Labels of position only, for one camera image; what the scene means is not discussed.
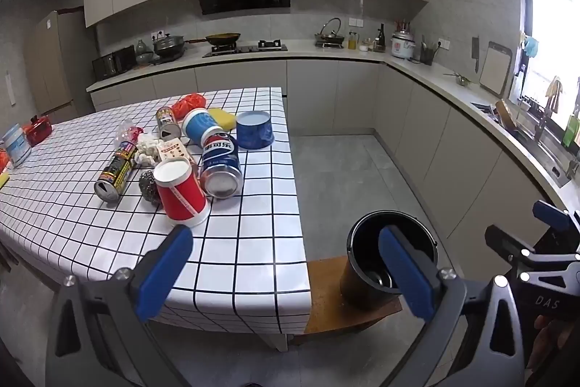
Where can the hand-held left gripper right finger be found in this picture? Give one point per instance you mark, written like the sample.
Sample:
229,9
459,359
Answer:
408,273

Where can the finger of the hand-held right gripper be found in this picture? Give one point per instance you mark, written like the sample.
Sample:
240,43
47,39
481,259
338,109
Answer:
505,242
550,212

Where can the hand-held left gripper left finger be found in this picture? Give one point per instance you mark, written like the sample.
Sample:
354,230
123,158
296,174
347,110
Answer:
163,273

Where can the black trash bin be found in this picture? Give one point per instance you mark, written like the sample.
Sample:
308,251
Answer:
362,278

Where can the white tissue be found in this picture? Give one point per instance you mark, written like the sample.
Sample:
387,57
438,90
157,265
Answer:
146,151

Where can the blue paper cup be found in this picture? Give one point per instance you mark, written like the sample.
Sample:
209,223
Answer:
199,127

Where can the person's right hand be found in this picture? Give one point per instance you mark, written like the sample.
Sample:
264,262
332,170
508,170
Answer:
550,339

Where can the steel sink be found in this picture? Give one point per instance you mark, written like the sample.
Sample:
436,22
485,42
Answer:
548,160

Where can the red paper cup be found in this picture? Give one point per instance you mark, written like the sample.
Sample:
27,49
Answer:
181,199

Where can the green bottle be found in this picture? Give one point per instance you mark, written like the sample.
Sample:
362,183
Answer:
572,132

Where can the wooden stool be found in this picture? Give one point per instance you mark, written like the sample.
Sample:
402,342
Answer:
326,301

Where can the steel wool scrubber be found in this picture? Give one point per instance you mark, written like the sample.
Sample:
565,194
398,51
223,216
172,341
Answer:
147,186

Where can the metal faucet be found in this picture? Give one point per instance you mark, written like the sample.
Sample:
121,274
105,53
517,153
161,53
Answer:
546,115

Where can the black yellow spray can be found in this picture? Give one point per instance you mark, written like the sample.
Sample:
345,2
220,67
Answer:
166,119
116,171

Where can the white checked tablecloth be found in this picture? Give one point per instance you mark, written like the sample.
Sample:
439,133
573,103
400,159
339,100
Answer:
253,205

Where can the small white card box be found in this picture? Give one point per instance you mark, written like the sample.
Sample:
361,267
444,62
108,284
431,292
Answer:
174,150

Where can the blue soda can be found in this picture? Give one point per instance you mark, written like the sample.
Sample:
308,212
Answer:
220,160

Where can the clear bag with red contents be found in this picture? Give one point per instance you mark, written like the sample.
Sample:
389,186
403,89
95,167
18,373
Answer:
128,133

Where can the white cutting board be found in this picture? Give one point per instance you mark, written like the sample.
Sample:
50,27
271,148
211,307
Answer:
495,68

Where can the metal ladle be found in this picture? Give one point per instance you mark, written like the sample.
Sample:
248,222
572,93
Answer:
458,78

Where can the yellow sponge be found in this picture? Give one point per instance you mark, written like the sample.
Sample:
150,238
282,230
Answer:
225,118

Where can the blue cloth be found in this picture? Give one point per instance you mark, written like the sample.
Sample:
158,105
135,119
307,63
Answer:
530,46

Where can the orange plastic bag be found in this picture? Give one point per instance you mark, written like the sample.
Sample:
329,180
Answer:
192,102

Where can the cleaver knife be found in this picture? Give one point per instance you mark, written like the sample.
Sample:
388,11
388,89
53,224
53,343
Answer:
475,49

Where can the window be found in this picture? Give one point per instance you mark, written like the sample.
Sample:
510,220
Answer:
553,29

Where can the yellow packet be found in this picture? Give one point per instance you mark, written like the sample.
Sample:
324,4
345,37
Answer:
2,180

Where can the red box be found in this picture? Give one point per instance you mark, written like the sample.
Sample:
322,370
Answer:
37,131

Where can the white tub with blue label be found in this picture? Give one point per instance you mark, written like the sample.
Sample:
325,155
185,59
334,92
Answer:
16,146

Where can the red packet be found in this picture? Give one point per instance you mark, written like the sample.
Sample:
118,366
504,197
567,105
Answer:
2,159

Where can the dark utensil holder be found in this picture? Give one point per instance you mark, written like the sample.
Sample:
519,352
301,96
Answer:
427,55

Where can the black microwave oven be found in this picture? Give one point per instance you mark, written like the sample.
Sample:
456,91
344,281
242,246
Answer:
113,63

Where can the green ceramic teapot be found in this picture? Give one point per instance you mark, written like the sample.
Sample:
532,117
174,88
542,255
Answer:
144,54

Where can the white rice cooker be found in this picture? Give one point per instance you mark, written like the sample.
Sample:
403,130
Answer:
402,46

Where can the grey pot with lid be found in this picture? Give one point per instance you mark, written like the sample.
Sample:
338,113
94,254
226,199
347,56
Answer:
169,46

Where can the dark glass bottle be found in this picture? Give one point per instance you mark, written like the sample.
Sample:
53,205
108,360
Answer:
381,39

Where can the yellow oil bottle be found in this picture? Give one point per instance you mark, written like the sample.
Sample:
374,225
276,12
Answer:
352,42

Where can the beige refrigerator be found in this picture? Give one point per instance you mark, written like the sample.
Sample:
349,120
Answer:
54,60

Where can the black gas stove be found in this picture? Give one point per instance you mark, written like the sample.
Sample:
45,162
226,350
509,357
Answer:
247,48

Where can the black wok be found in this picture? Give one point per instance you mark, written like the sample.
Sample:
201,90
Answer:
222,38

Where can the pan with raised lid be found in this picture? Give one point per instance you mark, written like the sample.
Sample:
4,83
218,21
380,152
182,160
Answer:
330,39

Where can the white wall switch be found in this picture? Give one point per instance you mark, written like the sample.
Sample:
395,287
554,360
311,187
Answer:
10,88

